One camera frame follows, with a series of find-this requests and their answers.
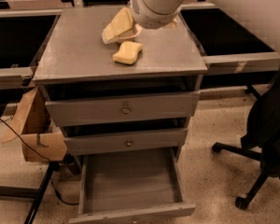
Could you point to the white bowl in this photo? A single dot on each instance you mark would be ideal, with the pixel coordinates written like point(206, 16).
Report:
point(130, 34)

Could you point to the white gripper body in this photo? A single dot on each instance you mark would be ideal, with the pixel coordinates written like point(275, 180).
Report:
point(149, 12)

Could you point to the grey open bottom drawer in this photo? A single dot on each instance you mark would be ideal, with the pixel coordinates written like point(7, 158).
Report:
point(132, 187)

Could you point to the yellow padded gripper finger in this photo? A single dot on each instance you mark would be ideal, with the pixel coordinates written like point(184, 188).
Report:
point(171, 25)
point(121, 24)

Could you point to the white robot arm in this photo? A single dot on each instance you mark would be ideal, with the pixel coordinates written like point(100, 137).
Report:
point(260, 17)

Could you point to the yellow sponge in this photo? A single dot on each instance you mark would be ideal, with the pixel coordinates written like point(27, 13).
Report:
point(127, 53)

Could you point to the grey middle drawer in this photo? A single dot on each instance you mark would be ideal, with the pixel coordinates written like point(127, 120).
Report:
point(117, 142)

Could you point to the grey drawer cabinet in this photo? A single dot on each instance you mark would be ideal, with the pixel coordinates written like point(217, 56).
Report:
point(136, 93)

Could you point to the grey top drawer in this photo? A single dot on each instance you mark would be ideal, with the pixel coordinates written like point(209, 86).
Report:
point(123, 108)

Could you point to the black office chair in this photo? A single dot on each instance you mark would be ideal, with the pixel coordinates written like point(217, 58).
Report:
point(262, 139)

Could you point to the brown cardboard box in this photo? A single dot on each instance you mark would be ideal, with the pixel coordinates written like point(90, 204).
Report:
point(40, 139)

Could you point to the black stand leg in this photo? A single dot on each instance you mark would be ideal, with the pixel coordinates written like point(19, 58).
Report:
point(53, 166)

